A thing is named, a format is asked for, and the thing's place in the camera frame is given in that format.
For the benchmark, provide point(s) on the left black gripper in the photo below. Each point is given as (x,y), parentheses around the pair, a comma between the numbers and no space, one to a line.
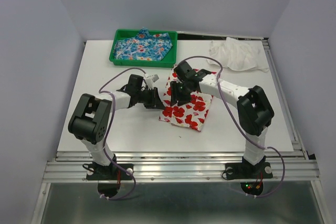
(155,102)

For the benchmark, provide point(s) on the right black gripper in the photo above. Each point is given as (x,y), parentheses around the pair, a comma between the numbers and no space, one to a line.
(175,96)

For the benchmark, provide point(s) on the red poppy white skirt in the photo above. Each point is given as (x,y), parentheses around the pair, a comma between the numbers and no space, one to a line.
(191,115)

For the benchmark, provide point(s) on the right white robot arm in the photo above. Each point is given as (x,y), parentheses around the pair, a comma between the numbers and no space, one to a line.
(255,112)

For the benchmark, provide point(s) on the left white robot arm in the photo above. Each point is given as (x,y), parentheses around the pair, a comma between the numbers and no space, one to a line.
(92,114)

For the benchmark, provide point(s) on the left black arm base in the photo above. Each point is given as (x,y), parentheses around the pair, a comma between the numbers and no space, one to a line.
(123,172)

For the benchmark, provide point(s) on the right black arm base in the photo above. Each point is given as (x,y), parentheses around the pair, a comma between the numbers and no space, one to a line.
(246,171)

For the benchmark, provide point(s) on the blue floral skirt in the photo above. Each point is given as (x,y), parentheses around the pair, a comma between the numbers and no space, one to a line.
(143,46)

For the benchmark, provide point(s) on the white crumpled skirt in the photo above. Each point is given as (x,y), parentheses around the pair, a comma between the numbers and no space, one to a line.
(239,55)

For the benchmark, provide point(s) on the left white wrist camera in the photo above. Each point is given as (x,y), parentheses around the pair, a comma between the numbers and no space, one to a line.
(150,78)

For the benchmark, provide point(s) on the aluminium rail frame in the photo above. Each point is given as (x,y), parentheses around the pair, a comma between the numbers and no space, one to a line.
(178,170)

